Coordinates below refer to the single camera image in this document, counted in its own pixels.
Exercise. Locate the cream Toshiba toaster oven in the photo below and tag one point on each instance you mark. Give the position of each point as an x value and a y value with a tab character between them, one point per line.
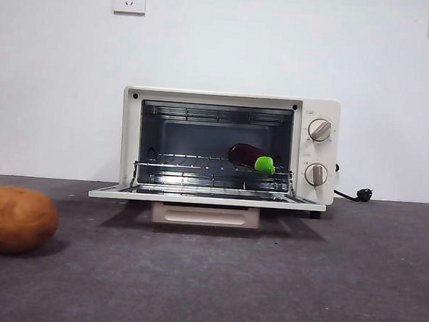
318	153

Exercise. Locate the brown potato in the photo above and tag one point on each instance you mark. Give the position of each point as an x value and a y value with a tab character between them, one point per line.
11	220

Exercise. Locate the purple toy eggplant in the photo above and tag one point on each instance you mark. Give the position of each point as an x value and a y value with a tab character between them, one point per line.
246	154

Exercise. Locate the beige oven knob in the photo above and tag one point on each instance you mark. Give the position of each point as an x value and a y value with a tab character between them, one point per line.
320	130
316	174

